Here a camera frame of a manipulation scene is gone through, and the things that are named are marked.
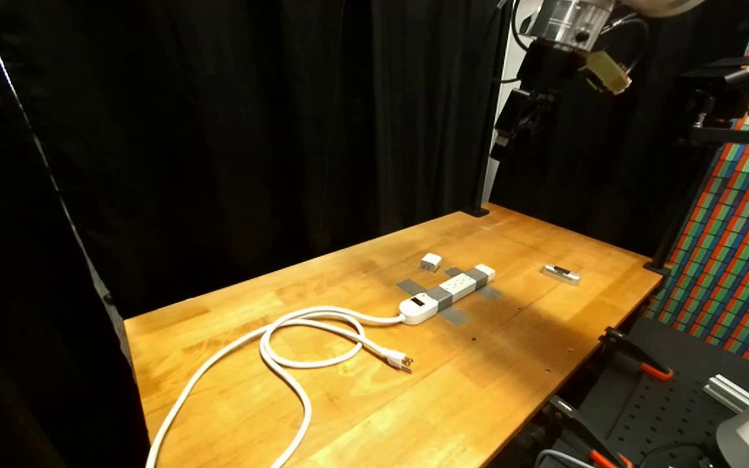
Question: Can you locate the white power strip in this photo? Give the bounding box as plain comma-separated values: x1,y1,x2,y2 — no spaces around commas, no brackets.
443,262,505,304
396,262,496,327

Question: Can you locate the colourful checkered board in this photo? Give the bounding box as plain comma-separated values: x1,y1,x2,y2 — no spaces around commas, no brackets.
646,0,749,375

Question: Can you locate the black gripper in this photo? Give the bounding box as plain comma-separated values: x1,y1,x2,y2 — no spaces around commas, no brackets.
490,40,587,164

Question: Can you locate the black curtain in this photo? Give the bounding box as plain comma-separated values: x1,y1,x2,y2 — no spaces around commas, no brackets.
0,0,681,323

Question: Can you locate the black camera on mount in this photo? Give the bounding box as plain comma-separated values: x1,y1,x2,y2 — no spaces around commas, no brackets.
675,49,749,151

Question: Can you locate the grey tape strip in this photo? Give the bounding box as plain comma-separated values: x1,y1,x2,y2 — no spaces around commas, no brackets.
396,275,474,327

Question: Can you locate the orange handled clamp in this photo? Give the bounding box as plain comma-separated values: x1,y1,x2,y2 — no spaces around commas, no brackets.
603,324,680,385
552,396,632,468

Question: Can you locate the olive wrist camera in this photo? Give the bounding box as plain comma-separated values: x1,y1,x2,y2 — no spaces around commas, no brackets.
581,47,634,96

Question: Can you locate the silver metal bracket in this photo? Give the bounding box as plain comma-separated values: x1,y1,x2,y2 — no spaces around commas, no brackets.
703,371,749,414

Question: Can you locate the black perforated side table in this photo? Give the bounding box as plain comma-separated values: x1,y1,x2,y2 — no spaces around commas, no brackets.
554,314,749,468

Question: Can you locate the white power strip cord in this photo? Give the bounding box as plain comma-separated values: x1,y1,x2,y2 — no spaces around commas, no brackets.
144,304,417,468

